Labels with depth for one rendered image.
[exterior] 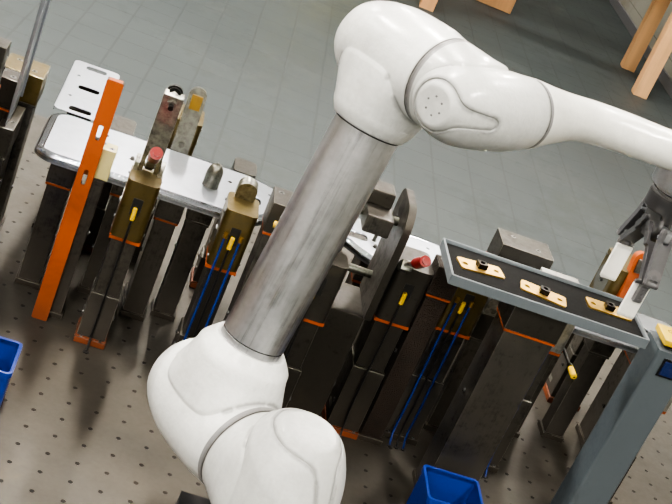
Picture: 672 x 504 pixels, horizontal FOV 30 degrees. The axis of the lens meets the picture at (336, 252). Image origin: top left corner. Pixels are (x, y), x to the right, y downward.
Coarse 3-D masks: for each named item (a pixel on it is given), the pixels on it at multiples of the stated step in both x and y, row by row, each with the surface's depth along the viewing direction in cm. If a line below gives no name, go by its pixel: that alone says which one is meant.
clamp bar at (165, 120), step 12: (168, 96) 214; (180, 96) 215; (168, 108) 214; (180, 108) 216; (156, 120) 217; (168, 120) 217; (156, 132) 218; (168, 132) 218; (156, 144) 220; (144, 156) 221; (156, 168) 223
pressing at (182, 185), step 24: (48, 120) 240; (72, 120) 243; (48, 144) 230; (72, 144) 234; (120, 144) 242; (144, 144) 246; (72, 168) 227; (120, 168) 233; (168, 168) 241; (192, 168) 245; (168, 192) 231; (192, 192) 235; (216, 192) 239; (264, 192) 248; (216, 216) 233; (360, 240) 245; (408, 240) 254; (600, 336) 248
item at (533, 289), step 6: (522, 282) 215; (528, 282) 216; (522, 288) 212; (528, 288) 213; (534, 288) 214; (540, 288) 214; (546, 288) 214; (534, 294) 212; (540, 294) 213; (546, 294) 213; (552, 294) 215; (552, 300) 213; (558, 300) 214; (564, 300) 215; (564, 306) 213
